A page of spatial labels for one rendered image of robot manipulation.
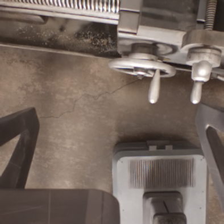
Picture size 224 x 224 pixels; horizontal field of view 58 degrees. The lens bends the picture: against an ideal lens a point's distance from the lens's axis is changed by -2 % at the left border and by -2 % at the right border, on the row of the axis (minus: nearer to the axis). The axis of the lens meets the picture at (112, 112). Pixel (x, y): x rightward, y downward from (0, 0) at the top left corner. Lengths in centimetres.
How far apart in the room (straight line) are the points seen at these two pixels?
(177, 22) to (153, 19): 5
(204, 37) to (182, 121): 98
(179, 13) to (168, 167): 84
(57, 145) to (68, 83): 41
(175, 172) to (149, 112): 41
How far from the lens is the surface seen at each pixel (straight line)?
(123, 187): 117
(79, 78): 135
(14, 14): 102
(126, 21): 56
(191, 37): 47
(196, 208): 130
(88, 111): 134
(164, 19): 49
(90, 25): 98
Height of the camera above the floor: 132
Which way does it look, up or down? 86 degrees down
